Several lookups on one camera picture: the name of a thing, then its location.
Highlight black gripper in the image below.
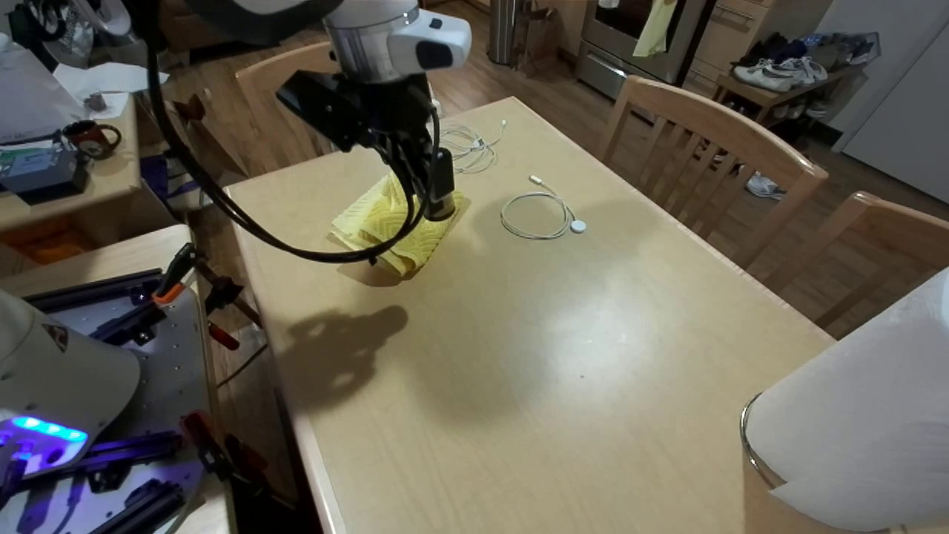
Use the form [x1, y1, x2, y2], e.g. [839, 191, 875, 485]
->
[277, 69, 461, 221]

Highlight yellow cloth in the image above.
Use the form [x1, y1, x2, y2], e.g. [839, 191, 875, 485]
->
[331, 172, 473, 282]

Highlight silver trash can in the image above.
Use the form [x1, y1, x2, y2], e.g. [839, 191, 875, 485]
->
[486, 0, 534, 69]

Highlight stainless steel oven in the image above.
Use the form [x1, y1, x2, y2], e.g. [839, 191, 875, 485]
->
[577, 0, 722, 102]

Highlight orange black clamp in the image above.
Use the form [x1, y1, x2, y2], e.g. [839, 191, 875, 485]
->
[147, 241, 249, 336]

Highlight yellow hanging towel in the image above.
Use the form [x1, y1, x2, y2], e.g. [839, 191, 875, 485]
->
[632, 0, 682, 60]

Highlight light wooden chair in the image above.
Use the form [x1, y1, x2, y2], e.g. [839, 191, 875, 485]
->
[761, 191, 949, 339]
[599, 75, 830, 271]

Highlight wooden side table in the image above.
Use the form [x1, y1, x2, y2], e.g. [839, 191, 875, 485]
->
[0, 93, 147, 236]

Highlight grey mounting plate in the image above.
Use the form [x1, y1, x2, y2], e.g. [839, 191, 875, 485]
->
[0, 267, 234, 534]

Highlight white paper sheet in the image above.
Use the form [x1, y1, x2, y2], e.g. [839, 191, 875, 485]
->
[53, 60, 167, 123]

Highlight wooden shoe rack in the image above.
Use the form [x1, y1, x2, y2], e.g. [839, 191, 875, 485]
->
[712, 65, 864, 127]

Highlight white slipper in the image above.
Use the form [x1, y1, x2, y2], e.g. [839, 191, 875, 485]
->
[746, 172, 790, 204]

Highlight red black clamp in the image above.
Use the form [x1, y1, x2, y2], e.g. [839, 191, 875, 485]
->
[179, 409, 277, 488]

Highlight white sneakers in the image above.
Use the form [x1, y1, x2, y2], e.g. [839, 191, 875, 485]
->
[732, 56, 830, 95]

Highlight dark flat device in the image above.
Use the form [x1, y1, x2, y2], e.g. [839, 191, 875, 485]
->
[0, 133, 92, 204]

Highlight white refrigerator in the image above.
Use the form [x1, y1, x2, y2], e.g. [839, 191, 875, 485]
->
[829, 0, 949, 204]

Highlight white rounded container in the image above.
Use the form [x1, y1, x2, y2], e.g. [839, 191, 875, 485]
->
[740, 267, 949, 534]

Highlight tangled white cable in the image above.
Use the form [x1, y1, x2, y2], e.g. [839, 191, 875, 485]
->
[439, 115, 514, 178]

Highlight coiled white cable with puck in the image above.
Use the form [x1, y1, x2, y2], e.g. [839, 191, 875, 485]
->
[498, 172, 592, 244]

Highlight black round strap object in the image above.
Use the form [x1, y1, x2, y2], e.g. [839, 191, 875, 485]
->
[64, 120, 126, 164]

